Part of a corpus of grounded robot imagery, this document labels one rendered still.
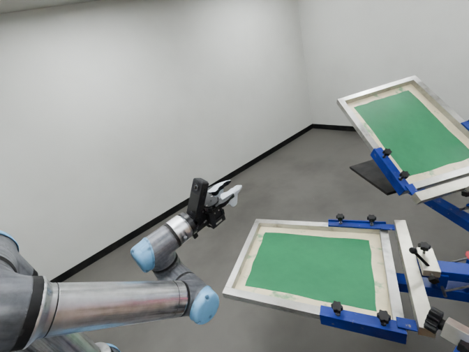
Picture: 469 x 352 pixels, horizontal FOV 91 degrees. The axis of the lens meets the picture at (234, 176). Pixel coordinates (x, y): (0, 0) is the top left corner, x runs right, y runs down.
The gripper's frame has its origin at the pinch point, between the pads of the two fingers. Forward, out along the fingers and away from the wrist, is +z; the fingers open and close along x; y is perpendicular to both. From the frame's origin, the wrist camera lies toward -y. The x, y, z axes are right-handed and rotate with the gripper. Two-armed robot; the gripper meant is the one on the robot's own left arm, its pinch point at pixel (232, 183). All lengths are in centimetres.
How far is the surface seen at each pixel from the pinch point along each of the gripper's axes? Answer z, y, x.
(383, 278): 44, 67, 41
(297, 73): 420, 67, -237
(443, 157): 124, 43, 44
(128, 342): -68, 186, -118
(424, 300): 35, 56, 56
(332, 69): 439, 64, -171
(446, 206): 112, 68, 53
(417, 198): 85, 48, 41
